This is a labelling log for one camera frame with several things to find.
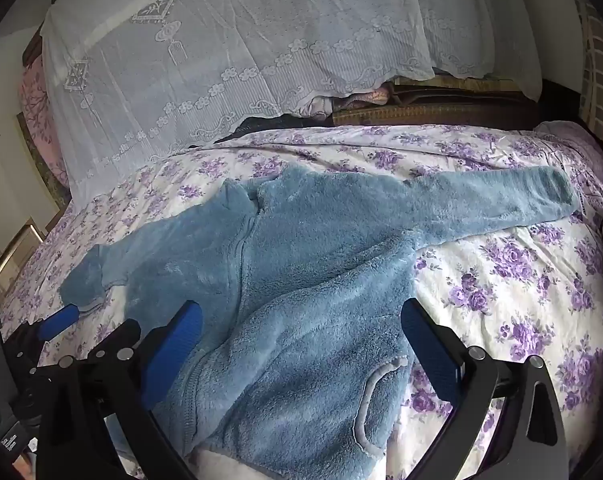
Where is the gold picture frame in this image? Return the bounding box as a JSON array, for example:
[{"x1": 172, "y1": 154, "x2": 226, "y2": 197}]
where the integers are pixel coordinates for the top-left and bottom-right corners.
[{"x1": 0, "y1": 217, "x2": 49, "y2": 296}]

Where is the blue fleece jacket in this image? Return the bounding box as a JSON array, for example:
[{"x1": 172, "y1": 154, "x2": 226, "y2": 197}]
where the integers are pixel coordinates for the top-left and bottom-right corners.
[{"x1": 60, "y1": 164, "x2": 581, "y2": 461}]

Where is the brick-patterned curtain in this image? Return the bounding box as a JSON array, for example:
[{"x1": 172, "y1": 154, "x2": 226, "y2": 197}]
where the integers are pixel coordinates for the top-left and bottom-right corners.
[{"x1": 569, "y1": 0, "x2": 603, "y2": 141}]

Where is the green patterned panel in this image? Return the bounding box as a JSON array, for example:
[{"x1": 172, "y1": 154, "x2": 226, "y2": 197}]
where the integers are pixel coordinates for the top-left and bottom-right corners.
[{"x1": 15, "y1": 110, "x2": 64, "y2": 216}]

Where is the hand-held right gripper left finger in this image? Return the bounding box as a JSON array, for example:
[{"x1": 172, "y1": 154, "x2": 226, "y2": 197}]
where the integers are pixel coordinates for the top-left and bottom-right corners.
[{"x1": 36, "y1": 300, "x2": 204, "y2": 480}]

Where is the purple floral bed quilt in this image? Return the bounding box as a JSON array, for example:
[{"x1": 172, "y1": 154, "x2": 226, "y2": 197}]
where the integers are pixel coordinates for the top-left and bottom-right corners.
[{"x1": 0, "y1": 121, "x2": 603, "y2": 480}]

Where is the brown woven mat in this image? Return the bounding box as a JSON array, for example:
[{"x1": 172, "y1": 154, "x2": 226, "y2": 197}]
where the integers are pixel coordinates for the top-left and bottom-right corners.
[{"x1": 331, "y1": 102, "x2": 539, "y2": 128}]

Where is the pile of folded cloths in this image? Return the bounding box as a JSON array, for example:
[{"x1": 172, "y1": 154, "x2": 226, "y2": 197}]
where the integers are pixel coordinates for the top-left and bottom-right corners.
[{"x1": 294, "y1": 77, "x2": 527, "y2": 118}]

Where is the white lace cover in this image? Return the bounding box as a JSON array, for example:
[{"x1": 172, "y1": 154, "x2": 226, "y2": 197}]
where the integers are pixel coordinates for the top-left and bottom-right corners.
[{"x1": 40, "y1": 0, "x2": 545, "y2": 201}]

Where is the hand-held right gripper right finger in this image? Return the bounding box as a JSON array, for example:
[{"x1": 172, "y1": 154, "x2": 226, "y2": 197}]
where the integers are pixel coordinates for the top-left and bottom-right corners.
[{"x1": 400, "y1": 299, "x2": 567, "y2": 480}]

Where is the pink floral cloth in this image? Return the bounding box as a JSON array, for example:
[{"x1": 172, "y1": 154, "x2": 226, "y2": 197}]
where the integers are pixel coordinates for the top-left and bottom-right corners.
[{"x1": 21, "y1": 55, "x2": 69, "y2": 188}]

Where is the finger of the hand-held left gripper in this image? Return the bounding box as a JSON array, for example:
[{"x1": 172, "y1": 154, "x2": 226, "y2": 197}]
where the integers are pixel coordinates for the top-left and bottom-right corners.
[
  {"x1": 1, "y1": 304, "x2": 80, "y2": 361},
  {"x1": 84, "y1": 318, "x2": 142, "y2": 361}
]

